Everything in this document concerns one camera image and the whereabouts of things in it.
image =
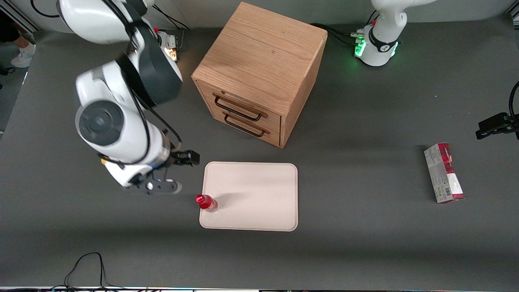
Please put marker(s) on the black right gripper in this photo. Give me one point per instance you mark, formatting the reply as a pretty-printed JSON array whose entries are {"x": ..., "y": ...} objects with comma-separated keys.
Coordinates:
[{"x": 181, "y": 157}]

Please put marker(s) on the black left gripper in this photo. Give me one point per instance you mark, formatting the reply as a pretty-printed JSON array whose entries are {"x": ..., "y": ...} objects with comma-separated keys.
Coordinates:
[{"x": 494, "y": 125}]

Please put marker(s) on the red coke bottle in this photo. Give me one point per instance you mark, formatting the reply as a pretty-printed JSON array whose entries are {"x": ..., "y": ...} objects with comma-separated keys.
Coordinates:
[{"x": 206, "y": 202}]

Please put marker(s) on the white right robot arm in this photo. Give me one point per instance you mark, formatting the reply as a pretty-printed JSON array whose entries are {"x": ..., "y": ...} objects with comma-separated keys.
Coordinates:
[{"x": 121, "y": 134}]

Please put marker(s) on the cream rectangular tray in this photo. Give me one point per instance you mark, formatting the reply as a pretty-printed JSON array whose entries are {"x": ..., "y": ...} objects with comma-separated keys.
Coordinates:
[{"x": 251, "y": 196}]

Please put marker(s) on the red plaid cardboard box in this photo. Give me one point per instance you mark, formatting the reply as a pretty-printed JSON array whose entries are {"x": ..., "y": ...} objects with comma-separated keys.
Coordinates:
[{"x": 444, "y": 172}]

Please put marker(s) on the short wooden drawer front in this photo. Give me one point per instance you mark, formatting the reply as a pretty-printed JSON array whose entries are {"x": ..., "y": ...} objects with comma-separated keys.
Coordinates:
[{"x": 253, "y": 130}]

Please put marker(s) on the tall wooden drawer front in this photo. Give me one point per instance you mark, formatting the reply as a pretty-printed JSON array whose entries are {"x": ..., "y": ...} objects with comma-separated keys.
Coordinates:
[{"x": 243, "y": 106}]

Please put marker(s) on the wooden drawer cabinet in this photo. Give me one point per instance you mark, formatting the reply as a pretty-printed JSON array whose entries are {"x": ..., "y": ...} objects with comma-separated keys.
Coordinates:
[{"x": 259, "y": 69}]

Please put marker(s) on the white shoe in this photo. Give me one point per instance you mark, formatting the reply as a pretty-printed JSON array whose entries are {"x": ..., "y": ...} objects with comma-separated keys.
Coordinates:
[{"x": 22, "y": 59}]

